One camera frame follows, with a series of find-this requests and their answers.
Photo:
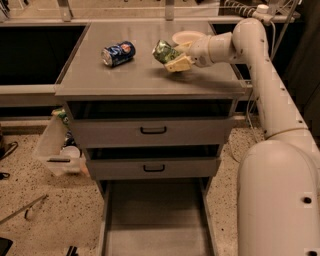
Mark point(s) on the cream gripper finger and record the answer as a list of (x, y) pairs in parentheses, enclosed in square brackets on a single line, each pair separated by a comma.
[(184, 47), (179, 64)]

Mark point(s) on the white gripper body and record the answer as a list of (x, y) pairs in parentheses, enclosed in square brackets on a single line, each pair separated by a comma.
[(200, 52)]

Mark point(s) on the green crushed can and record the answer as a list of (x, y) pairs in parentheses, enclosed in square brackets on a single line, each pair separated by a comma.
[(164, 52)]

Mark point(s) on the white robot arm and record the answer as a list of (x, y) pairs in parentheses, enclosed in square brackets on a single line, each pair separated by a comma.
[(278, 178)]

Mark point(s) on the grey drawer cabinet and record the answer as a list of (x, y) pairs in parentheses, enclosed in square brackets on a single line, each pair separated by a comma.
[(142, 78)]

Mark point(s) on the blue soda can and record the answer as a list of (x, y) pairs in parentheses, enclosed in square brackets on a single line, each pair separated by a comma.
[(118, 54)]

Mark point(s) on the top grey drawer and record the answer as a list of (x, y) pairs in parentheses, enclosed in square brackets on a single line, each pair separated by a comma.
[(124, 123)]

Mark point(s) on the grey drawer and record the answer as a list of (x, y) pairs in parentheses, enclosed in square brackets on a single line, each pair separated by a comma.
[(152, 162), (124, 123), (156, 217)]

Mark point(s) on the middle grey drawer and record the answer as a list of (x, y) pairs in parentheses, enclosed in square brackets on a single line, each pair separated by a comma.
[(152, 162)]

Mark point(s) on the bottom grey drawer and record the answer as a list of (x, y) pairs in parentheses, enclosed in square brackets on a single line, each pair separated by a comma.
[(156, 217)]

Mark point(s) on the white bowl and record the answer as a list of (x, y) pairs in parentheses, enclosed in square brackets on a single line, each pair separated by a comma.
[(186, 36)]

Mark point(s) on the white power strip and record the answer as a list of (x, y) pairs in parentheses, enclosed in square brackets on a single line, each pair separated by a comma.
[(260, 12)]

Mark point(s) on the dark cabinet at right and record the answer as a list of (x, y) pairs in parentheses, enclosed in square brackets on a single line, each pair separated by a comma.
[(304, 70)]

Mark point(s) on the white cup in bin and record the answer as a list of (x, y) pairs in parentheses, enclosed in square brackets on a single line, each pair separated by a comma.
[(71, 151)]

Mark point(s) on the clear plastic bin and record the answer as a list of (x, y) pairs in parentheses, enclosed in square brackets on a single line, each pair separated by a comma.
[(49, 146)]

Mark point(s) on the metal rod on floor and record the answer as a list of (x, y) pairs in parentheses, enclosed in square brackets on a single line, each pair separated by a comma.
[(24, 208)]

